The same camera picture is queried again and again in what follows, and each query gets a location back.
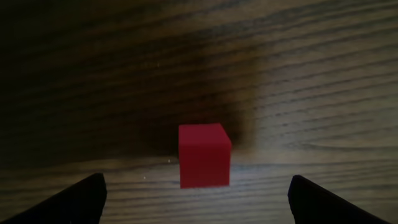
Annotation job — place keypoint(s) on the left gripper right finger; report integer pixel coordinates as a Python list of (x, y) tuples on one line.
[(317, 205)]

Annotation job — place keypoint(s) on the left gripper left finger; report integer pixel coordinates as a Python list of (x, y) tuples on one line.
[(77, 202)]

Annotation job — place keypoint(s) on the red cube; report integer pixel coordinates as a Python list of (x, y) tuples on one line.
[(204, 161)]

